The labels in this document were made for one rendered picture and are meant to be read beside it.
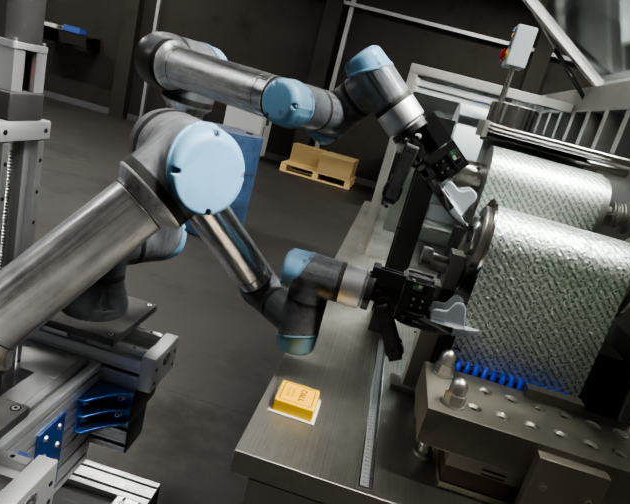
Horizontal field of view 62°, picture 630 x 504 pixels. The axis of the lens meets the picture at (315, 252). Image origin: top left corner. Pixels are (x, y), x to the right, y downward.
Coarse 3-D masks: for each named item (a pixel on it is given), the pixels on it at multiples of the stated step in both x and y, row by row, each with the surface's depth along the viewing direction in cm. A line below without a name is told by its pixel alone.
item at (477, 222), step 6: (480, 216) 95; (474, 222) 95; (480, 222) 93; (474, 228) 94; (480, 228) 93; (468, 234) 98; (474, 234) 93; (480, 234) 93; (468, 240) 98; (474, 240) 93; (468, 246) 94; (474, 246) 94; (468, 252) 95
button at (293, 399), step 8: (288, 384) 95; (296, 384) 95; (280, 392) 91; (288, 392) 92; (296, 392) 93; (304, 392) 93; (312, 392) 94; (280, 400) 89; (288, 400) 90; (296, 400) 90; (304, 400) 91; (312, 400) 92; (272, 408) 90; (280, 408) 90; (288, 408) 89; (296, 408) 89; (304, 408) 89; (312, 408) 89; (296, 416) 89; (304, 416) 89; (312, 416) 89
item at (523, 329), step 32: (480, 288) 92; (512, 288) 91; (480, 320) 94; (512, 320) 93; (544, 320) 92; (576, 320) 91; (608, 320) 90; (480, 352) 95; (512, 352) 94; (544, 352) 93; (576, 352) 92; (544, 384) 94; (576, 384) 93
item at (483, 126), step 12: (480, 120) 120; (480, 132) 115; (492, 132) 116; (504, 132) 114; (516, 132) 113; (528, 132) 113; (552, 144) 113; (564, 144) 112; (600, 156) 112; (612, 156) 111
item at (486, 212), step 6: (486, 210) 94; (486, 216) 92; (486, 222) 91; (486, 228) 91; (486, 234) 91; (480, 240) 91; (486, 240) 91; (480, 246) 91; (474, 252) 93; (480, 252) 92; (468, 258) 97; (474, 258) 93; (468, 264) 96; (474, 264) 94
